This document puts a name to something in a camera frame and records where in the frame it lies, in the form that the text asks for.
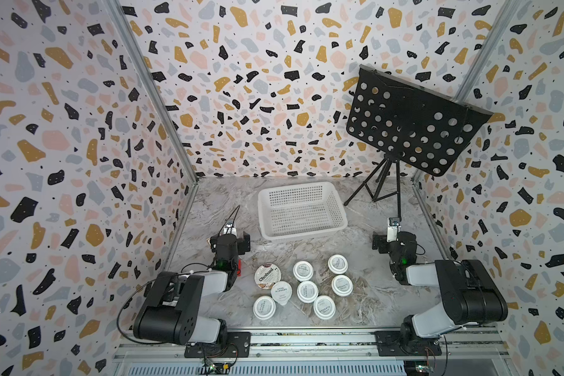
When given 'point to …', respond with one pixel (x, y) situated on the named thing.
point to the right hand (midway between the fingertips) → (389, 231)
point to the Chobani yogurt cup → (266, 275)
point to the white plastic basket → (297, 210)
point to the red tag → (239, 268)
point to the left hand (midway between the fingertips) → (232, 232)
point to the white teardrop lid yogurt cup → (281, 291)
